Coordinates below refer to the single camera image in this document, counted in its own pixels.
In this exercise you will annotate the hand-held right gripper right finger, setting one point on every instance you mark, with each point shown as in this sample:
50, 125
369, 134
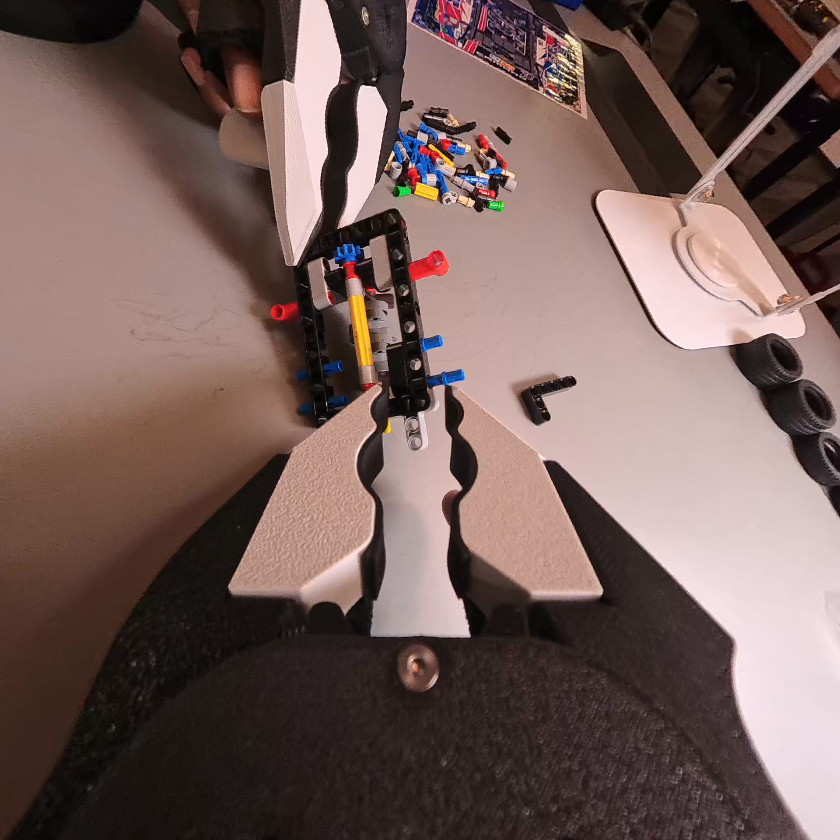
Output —
525, 525

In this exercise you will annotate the person's left hand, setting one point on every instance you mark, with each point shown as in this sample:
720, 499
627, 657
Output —
239, 85

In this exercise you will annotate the dark angled lego beam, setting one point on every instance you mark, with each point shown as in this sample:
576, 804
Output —
538, 407

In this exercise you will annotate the pile of small lego pieces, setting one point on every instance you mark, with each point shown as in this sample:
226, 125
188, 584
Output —
426, 190

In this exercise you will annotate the person's right hand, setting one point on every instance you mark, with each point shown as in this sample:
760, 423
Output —
450, 506

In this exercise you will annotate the wooden workbench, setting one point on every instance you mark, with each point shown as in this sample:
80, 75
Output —
807, 39

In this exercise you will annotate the white board with rounded corner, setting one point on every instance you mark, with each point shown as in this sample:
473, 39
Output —
643, 262

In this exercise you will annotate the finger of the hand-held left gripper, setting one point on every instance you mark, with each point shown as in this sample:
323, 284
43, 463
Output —
367, 144
292, 164

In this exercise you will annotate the black frame lego assembly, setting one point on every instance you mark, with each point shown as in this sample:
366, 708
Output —
359, 321

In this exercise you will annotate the printed instruction sheet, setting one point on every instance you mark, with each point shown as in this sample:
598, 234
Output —
499, 39

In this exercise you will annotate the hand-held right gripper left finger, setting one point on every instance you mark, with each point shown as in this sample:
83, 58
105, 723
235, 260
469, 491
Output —
302, 525

